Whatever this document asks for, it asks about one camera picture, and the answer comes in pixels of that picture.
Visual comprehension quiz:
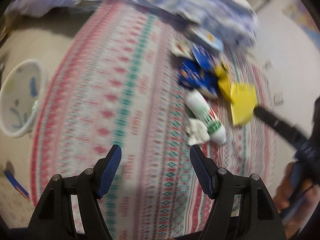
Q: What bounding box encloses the right hand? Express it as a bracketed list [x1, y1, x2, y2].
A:
[273, 162, 319, 239]

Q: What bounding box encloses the yellow snack wrapper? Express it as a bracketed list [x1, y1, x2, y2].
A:
[214, 63, 233, 102]

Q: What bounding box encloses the blue snack package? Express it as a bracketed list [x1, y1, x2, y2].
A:
[178, 43, 219, 100]

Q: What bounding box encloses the white tissue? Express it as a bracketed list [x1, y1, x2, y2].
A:
[186, 118, 210, 146]

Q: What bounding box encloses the light blue carton box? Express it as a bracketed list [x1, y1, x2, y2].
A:
[189, 27, 224, 53]

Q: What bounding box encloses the yellow sponge pad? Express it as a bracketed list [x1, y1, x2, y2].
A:
[231, 82, 258, 126]

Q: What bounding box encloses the blue white quilt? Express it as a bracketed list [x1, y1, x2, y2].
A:
[4, 0, 258, 47]

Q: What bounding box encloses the large white yogurt bottle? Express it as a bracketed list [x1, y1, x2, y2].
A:
[185, 89, 226, 146]

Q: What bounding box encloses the white torn wrapper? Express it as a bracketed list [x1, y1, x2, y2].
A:
[171, 40, 193, 60]

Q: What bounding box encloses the white patterned trash bin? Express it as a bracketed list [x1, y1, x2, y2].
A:
[1, 59, 49, 138]

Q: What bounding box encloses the patterned bed sheet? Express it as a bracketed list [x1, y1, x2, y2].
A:
[30, 0, 278, 240]

